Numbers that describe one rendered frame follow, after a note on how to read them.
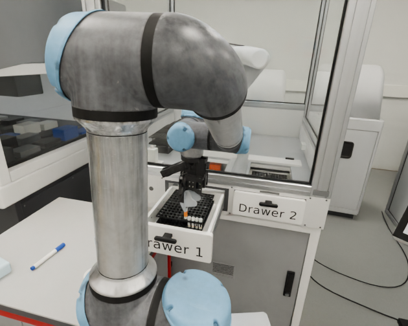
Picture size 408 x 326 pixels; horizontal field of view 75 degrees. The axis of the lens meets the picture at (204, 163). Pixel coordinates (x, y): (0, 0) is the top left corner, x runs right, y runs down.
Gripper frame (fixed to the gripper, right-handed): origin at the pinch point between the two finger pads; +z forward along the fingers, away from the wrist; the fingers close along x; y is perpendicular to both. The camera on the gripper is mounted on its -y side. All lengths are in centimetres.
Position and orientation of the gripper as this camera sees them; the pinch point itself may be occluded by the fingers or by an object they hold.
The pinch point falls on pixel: (184, 206)
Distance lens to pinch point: 96.2
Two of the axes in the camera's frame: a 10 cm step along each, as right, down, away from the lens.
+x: 2.9, -3.4, 9.0
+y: 9.5, 1.6, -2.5
